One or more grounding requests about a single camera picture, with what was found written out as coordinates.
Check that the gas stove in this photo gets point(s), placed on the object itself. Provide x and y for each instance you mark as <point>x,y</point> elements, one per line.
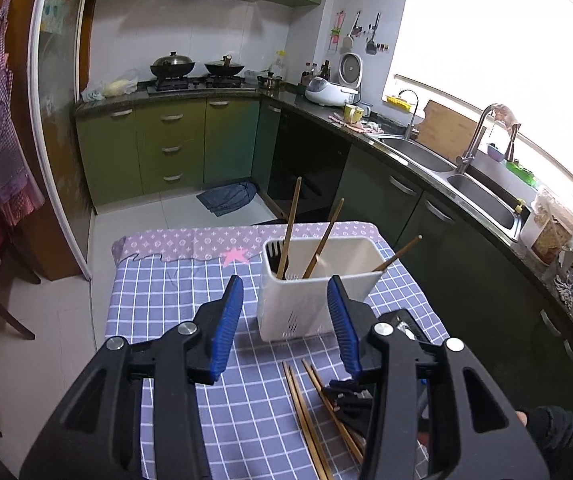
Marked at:
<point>201,85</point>

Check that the pink dishcloth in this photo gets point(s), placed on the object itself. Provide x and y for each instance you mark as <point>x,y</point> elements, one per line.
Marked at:
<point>359,125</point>

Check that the person's right forearm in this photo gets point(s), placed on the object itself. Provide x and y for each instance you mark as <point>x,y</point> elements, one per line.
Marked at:
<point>554,430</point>

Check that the purple checkered apron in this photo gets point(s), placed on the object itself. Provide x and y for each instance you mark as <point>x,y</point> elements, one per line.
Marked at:
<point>6,125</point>

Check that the tall steel faucet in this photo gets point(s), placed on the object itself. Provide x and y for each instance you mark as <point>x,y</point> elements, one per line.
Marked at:
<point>471,145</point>

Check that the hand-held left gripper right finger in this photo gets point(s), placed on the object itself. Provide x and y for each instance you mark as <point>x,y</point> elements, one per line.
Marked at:
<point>342,330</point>

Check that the black wok with lid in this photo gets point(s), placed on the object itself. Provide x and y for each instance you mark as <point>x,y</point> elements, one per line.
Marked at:
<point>172,66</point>

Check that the small steel pot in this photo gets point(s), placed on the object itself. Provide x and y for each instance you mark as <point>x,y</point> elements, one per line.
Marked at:
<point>270,81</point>

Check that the group of sauce bottles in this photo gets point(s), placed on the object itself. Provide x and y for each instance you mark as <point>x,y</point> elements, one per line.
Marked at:
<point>315,74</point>

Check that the hanging black spatula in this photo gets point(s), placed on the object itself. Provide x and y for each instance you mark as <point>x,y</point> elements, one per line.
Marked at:
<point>371,42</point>

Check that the cooking oil bottle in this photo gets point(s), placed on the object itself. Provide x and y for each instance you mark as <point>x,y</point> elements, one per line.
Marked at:
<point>279,65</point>

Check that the wooden chopstick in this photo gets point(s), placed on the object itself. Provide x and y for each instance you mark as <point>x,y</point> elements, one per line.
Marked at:
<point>324,237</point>
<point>289,230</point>
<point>399,254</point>

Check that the glass sliding door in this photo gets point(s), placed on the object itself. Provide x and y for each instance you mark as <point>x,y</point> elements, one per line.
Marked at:
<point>59,110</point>

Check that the blue checkered tablecloth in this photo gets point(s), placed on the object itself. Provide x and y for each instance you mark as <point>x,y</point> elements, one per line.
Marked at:
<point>161,300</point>

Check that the row of bamboo chopsticks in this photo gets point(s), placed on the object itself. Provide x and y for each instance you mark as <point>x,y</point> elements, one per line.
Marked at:
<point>306,420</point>

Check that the hanging ladle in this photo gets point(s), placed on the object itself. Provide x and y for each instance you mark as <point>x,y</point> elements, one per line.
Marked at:
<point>350,35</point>

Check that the black built-in dishwasher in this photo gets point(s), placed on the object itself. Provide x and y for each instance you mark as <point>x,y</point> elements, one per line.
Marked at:
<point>311,170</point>

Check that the yellow mug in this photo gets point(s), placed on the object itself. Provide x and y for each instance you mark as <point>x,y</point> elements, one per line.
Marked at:
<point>352,113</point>

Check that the white rice cooker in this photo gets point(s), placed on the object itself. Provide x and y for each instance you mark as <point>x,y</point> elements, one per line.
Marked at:
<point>329,92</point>

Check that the white plastic utensil holder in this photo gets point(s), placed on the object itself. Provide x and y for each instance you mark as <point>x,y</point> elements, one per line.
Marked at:
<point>316,305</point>

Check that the clear plastic food jar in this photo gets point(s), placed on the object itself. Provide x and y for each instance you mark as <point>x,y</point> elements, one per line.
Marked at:
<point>549,232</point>

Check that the wooden cutting board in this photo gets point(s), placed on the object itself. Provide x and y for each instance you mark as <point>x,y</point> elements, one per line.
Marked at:
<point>449,132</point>

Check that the green plastic container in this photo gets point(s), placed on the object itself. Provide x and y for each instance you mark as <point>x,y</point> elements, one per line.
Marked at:
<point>521,172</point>

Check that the purple hanging basket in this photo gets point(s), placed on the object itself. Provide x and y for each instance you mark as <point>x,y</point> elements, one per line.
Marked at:
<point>495,152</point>

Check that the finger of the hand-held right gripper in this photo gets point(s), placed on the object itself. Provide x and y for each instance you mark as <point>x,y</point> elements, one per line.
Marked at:
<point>354,417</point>
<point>349,389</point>

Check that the small steel faucet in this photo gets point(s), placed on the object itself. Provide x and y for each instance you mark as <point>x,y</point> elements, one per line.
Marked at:
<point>410,115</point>

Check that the steel double sink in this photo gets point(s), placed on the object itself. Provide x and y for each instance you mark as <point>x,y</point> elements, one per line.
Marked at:
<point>481,200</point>

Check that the pink hanging rack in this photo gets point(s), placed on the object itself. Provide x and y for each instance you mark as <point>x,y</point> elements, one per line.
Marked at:
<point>337,32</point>

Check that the blue floor rag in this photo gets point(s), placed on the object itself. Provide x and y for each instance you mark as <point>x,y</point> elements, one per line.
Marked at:
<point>229,199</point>

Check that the dark green counter cabinets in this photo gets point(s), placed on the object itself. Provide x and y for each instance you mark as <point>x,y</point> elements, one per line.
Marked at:
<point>466,270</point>

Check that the green base cabinets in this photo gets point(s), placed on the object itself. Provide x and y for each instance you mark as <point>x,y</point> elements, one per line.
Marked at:
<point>166,150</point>

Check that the yellow sponge tray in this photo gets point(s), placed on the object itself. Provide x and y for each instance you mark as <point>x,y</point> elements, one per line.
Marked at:
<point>399,103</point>

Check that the purple patterned cloth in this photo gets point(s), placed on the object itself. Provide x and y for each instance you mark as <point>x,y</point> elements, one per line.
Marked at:
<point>181,242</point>

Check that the plastic bag with food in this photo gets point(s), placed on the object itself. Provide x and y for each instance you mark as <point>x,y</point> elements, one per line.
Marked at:
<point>111,87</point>

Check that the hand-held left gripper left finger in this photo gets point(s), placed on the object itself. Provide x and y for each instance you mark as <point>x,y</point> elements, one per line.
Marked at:
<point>226,330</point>

